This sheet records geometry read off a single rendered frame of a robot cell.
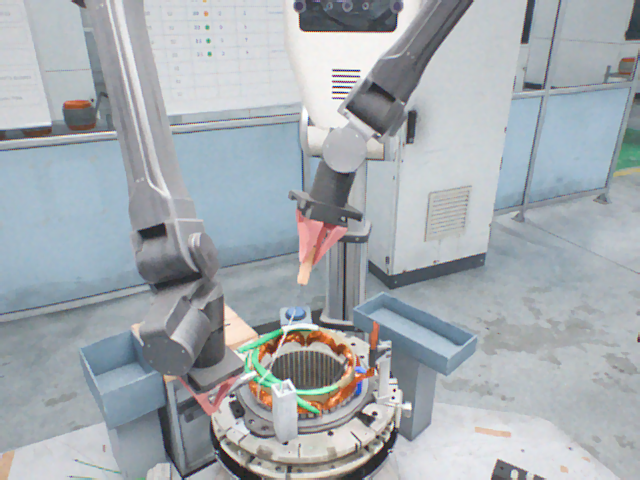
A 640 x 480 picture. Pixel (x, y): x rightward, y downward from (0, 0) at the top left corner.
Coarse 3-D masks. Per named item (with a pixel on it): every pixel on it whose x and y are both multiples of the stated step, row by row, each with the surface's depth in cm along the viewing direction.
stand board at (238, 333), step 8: (232, 312) 112; (232, 320) 109; (240, 320) 109; (136, 328) 107; (232, 328) 107; (240, 328) 106; (248, 328) 106; (232, 336) 104; (240, 336) 104; (248, 336) 104; (256, 336) 104; (232, 344) 102; (240, 344) 103; (168, 376) 95
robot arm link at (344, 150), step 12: (348, 96) 70; (396, 120) 70; (336, 132) 63; (348, 132) 63; (360, 132) 63; (372, 132) 64; (384, 132) 71; (396, 132) 71; (324, 144) 64; (336, 144) 64; (348, 144) 63; (360, 144) 63; (324, 156) 64; (336, 156) 64; (348, 156) 64; (360, 156) 64; (336, 168) 64; (348, 168) 64
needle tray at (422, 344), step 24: (360, 312) 112; (384, 312) 119; (408, 312) 116; (384, 336) 109; (408, 336) 111; (432, 336) 111; (456, 336) 108; (408, 360) 108; (432, 360) 101; (456, 360) 100; (408, 384) 110; (432, 384) 114; (432, 408) 118; (408, 432) 115
